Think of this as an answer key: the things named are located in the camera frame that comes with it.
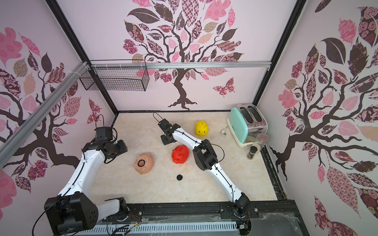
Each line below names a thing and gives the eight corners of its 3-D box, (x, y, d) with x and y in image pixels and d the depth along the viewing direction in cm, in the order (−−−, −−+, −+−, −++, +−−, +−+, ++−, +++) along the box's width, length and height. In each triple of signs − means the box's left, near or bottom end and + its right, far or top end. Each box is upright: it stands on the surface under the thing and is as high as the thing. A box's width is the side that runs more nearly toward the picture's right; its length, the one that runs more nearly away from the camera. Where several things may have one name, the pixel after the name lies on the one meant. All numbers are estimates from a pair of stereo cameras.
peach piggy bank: (137, 174, 88) (132, 168, 81) (140, 160, 94) (136, 153, 87) (152, 174, 88) (148, 168, 81) (154, 160, 94) (151, 153, 87)
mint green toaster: (232, 146, 101) (238, 130, 87) (226, 120, 117) (231, 103, 103) (262, 146, 101) (273, 130, 87) (253, 120, 117) (261, 103, 103)
